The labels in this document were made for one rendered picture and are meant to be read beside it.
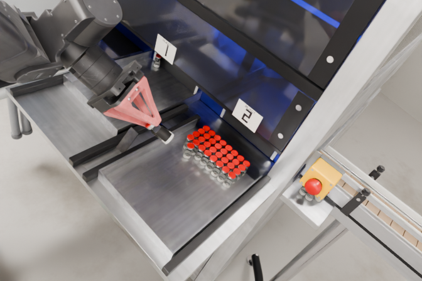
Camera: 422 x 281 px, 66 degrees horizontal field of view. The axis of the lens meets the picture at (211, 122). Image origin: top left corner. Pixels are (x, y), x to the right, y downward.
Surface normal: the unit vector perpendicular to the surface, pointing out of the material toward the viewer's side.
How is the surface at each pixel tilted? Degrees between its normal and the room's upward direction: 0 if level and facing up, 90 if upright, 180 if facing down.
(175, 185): 0
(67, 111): 0
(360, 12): 90
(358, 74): 90
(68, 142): 0
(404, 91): 90
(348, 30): 90
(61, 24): 76
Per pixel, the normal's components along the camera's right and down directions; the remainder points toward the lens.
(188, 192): 0.29, -0.70
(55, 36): -0.50, 0.30
